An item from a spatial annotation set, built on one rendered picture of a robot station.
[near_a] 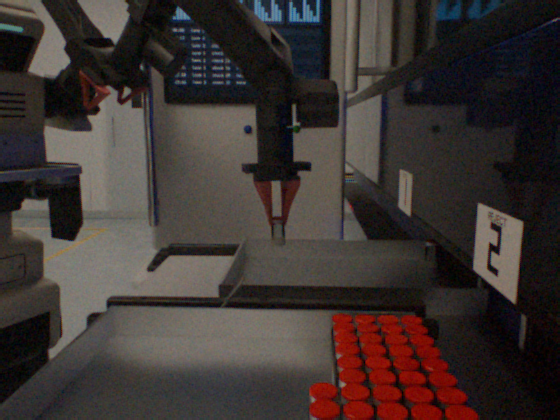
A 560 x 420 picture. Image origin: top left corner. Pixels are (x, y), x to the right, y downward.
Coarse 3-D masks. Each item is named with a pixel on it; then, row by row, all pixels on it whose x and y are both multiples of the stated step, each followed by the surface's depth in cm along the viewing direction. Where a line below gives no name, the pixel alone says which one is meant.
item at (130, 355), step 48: (96, 336) 50; (144, 336) 54; (192, 336) 54; (240, 336) 54; (288, 336) 54; (48, 384) 41; (96, 384) 44; (144, 384) 44; (192, 384) 44; (240, 384) 44; (288, 384) 44
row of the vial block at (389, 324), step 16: (384, 320) 47; (384, 336) 45; (400, 336) 44; (400, 352) 41; (400, 368) 38; (416, 368) 38; (400, 384) 36; (416, 384) 36; (416, 400) 34; (432, 400) 34; (416, 416) 32; (432, 416) 32
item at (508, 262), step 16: (480, 208) 41; (480, 224) 41; (512, 224) 35; (480, 240) 41; (496, 240) 38; (512, 240) 35; (480, 256) 41; (496, 256) 38; (512, 256) 35; (480, 272) 41; (512, 272) 35; (496, 288) 38; (512, 288) 35
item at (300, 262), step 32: (256, 256) 88; (288, 256) 87; (320, 256) 87; (352, 256) 87; (384, 256) 86; (416, 256) 86; (224, 288) 62; (256, 288) 62; (288, 288) 62; (320, 288) 61; (352, 288) 61; (384, 288) 61; (416, 288) 61; (448, 288) 61; (480, 288) 61
